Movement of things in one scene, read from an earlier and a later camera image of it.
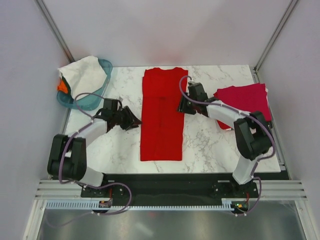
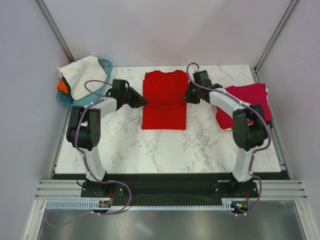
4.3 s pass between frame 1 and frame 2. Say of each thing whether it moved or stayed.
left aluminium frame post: stayed
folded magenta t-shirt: stayed
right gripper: moved
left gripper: moved
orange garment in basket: stayed
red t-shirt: moved
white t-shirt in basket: stayed
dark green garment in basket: stayed
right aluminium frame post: stayed
